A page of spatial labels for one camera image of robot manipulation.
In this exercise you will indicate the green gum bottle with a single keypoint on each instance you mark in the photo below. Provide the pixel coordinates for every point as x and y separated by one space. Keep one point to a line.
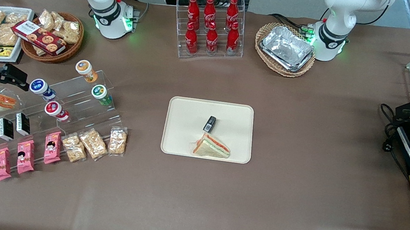
101 93

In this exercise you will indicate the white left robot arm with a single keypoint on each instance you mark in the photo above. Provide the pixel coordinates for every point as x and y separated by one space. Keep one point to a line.
339 13

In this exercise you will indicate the blue gum bottle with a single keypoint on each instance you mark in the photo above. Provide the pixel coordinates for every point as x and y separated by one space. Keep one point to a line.
41 88

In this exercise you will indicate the small black gum box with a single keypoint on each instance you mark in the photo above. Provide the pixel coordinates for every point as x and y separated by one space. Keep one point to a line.
22 124
5 129
209 123

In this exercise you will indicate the red gum bottle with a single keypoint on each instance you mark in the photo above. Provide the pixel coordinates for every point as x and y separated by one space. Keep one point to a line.
55 110

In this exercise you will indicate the orange gum bottle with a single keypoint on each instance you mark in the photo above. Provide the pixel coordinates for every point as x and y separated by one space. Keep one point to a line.
86 69

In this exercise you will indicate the cream plastic tray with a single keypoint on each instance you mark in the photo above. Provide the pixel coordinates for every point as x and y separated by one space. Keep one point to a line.
183 128

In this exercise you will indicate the silver foil tray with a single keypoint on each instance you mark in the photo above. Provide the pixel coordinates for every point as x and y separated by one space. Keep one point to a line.
286 48

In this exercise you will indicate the white plastic bin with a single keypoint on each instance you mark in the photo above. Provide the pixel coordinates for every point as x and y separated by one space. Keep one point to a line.
17 52

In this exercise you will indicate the yellow snack packet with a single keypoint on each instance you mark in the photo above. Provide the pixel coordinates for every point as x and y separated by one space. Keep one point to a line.
4 51

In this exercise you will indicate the red cookie box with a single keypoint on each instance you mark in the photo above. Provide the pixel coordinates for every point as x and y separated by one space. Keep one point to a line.
39 37

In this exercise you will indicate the dark brown wicker basket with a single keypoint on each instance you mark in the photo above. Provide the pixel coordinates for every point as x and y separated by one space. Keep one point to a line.
71 50

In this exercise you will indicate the clear acrylic stepped shelf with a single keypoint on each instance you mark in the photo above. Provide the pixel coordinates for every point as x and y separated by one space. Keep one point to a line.
80 113

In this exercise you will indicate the pink snack pack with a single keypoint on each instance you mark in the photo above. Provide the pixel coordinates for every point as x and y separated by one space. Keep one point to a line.
52 147
25 156
0 164

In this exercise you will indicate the red cola bottle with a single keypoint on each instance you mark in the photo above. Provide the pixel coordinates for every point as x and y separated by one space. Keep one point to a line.
191 39
211 39
233 38
232 10
192 9
209 9

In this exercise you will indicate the clear acrylic bottle rack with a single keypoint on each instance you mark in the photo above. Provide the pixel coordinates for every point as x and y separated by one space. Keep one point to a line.
217 54

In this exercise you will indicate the small wrapped triangle sandwich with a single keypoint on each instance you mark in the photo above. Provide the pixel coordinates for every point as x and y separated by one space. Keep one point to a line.
210 148

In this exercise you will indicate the light tan wicker basket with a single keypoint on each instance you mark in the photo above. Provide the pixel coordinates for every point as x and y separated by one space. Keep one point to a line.
287 72

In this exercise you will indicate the brown table cover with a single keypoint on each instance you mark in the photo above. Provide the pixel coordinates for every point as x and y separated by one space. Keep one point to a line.
305 145

